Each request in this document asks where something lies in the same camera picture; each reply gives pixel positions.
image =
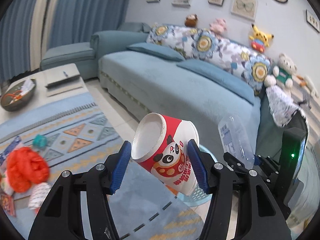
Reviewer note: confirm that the white patterned blanket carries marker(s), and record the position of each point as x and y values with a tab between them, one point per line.
282	107

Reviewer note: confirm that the red plastic bag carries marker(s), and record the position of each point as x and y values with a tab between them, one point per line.
26	167

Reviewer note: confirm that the brown monkey plush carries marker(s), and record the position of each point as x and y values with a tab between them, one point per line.
191	21

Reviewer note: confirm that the blue white snack packet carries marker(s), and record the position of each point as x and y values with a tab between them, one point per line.
14	145

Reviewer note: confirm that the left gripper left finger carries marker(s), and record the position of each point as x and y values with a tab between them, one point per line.
60	214

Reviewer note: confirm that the teal tape dispenser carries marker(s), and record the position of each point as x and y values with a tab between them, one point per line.
40	142

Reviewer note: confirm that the red panda paper cup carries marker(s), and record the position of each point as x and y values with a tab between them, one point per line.
160	146

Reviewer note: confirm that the blue cushion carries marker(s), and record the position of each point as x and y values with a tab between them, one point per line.
156	50
219	76

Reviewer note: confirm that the dark oval tray bowl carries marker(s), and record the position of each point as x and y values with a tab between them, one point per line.
18	96

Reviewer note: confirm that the butterfly framed picture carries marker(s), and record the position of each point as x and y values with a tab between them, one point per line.
245	8

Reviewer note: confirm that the teal ottoman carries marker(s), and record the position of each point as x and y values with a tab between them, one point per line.
80	54

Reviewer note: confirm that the white heart-pattern paper bag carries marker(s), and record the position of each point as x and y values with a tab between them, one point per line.
38	195

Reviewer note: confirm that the blue curtain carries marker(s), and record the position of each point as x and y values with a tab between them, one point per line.
29	28

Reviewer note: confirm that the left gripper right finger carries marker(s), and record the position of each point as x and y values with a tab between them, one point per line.
259	216

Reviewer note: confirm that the yellow pikachu plush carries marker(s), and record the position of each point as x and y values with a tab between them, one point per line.
259	39

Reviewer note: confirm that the white teddy bear green shirt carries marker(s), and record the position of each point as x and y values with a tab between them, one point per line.
282	74

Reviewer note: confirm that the light blue trash basket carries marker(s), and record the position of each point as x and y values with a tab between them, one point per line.
197	198

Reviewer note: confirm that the blue cushion right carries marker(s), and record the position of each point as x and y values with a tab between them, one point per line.
219	76

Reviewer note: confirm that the blue cushion left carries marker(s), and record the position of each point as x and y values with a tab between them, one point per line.
156	50

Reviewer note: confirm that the pink pig plush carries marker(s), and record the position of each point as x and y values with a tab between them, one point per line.
218	27

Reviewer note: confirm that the floral long pillow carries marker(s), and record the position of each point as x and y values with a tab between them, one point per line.
201	44

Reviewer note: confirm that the teal sofa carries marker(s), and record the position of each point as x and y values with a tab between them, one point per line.
145	83

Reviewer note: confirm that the clear plastic water bottle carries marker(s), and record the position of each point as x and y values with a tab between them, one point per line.
235	140

